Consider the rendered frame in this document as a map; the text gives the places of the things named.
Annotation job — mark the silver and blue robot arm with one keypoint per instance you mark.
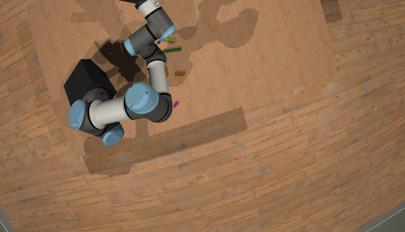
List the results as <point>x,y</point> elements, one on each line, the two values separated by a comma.
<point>96,114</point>

